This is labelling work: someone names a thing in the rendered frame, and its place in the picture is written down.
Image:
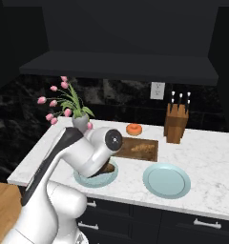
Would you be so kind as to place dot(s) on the wooden knife block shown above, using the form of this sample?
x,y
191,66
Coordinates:
x,y
176,125

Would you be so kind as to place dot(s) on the dark brown pastry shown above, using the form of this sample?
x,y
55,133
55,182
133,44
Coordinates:
x,y
106,168

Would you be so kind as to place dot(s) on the dark cupboard door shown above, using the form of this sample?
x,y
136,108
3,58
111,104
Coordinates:
x,y
146,225

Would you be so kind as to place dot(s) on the white wall outlet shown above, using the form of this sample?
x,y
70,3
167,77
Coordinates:
x,y
157,90

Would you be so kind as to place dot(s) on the dark upper cabinets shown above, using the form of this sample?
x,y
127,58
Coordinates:
x,y
129,25

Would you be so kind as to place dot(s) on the dark wooden cutting board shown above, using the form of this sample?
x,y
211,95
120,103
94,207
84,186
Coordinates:
x,y
129,149

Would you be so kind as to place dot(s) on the pink tulips in grey vase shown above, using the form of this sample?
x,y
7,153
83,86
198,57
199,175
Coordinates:
x,y
79,120

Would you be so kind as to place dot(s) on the orange donut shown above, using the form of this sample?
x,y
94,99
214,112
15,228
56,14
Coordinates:
x,y
134,129

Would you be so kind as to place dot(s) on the light blue plate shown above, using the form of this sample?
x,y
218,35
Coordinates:
x,y
166,180
102,181

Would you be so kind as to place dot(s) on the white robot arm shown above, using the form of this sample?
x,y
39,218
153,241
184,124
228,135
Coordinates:
x,y
78,152

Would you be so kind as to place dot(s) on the light wooden table top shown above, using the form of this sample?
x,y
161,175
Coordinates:
x,y
4,209

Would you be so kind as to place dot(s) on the dark drawer front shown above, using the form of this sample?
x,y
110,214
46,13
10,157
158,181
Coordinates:
x,y
110,233
114,211
183,230

